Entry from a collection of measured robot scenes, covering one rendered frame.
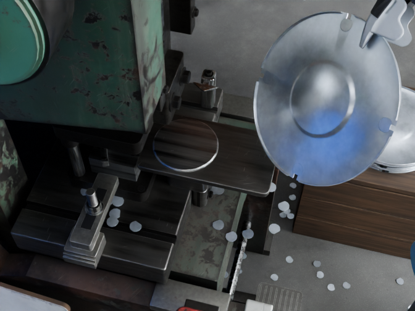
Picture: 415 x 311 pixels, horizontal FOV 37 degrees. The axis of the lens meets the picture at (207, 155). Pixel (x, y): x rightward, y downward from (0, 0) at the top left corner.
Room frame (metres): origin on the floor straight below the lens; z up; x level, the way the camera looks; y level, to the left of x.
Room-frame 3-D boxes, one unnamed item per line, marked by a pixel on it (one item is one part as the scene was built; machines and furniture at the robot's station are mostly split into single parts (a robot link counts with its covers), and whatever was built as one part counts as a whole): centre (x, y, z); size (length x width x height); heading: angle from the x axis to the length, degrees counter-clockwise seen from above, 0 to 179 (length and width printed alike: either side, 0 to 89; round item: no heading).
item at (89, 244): (0.57, 0.20, 0.76); 0.17 x 0.06 x 0.10; 167
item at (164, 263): (0.73, 0.17, 0.68); 0.45 x 0.30 x 0.06; 167
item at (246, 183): (0.69, -0.01, 0.72); 0.25 x 0.14 x 0.14; 77
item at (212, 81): (0.87, 0.00, 0.75); 0.03 x 0.03 x 0.10; 77
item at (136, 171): (0.73, 0.16, 0.76); 0.15 x 0.09 x 0.05; 167
